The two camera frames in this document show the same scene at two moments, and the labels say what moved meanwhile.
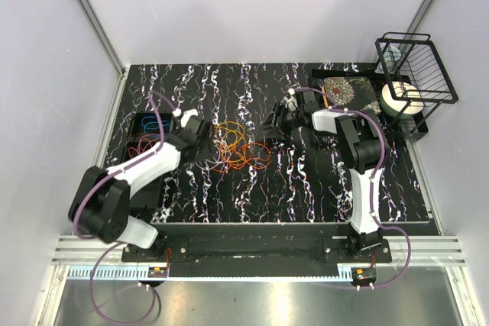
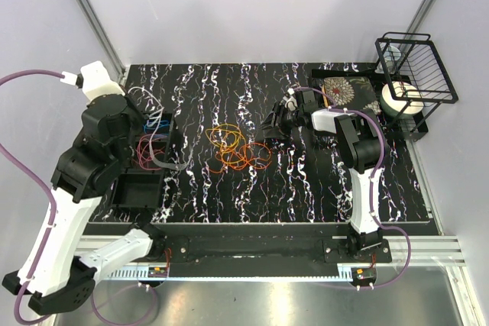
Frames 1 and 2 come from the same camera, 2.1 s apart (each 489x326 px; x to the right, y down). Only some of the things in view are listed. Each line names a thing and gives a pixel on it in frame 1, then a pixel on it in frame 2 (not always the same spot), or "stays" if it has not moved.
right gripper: [278, 111] stays
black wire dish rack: [416, 75] stays
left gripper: [208, 145] -> [140, 117]
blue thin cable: [166, 124] stays
